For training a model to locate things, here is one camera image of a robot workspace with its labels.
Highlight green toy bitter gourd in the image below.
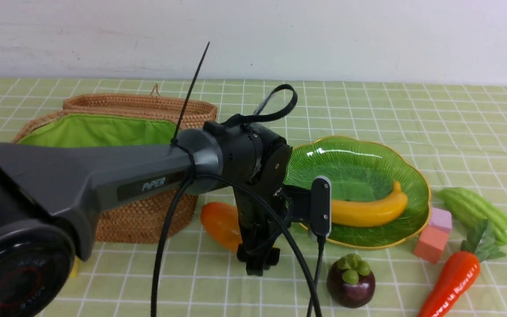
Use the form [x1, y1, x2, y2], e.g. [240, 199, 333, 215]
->
[435, 187, 507, 246]

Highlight yellow foam cube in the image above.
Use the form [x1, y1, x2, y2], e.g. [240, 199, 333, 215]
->
[69, 257, 80, 278]

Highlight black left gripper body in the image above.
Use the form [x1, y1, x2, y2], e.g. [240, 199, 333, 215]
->
[233, 183, 311, 276]

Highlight salmon red foam cube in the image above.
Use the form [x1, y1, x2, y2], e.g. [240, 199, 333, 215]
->
[414, 225, 449, 264]

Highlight woven wicker basket green lining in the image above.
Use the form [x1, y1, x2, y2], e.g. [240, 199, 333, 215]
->
[13, 109, 176, 243]

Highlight green checked tablecloth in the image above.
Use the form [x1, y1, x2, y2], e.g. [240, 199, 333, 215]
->
[0, 78, 507, 317]

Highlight pink foam cube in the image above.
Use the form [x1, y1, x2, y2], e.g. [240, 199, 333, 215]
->
[428, 207, 452, 233]

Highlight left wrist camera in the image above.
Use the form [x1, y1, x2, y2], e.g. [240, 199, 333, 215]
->
[309, 175, 332, 245]

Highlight black cable tie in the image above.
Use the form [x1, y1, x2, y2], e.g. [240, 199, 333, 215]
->
[170, 41, 211, 145]

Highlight dark purple toy mangosteen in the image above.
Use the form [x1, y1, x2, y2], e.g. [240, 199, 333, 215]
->
[326, 253, 375, 309]

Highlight orange toy carrot green leaves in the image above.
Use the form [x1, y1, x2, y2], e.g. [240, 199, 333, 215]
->
[418, 219, 506, 317]

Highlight black camera cable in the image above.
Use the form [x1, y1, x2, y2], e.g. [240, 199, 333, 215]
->
[150, 84, 324, 317]

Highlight yellow toy banana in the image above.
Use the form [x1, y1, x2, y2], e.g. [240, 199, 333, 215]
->
[331, 181, 408, 228]

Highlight green leaf-shaped glass plate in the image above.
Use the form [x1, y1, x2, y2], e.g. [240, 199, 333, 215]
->
[284, 135, 431, 250]

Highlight woven wicker basket lid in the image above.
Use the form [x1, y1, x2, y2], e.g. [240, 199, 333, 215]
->
[62, 85, 219, 130]

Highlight orange toy mango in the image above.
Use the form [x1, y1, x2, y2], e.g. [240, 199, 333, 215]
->
[200, 201, 242, 254]

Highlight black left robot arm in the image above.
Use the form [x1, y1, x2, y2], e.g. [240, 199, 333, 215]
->
[0, 121, 316, 317]

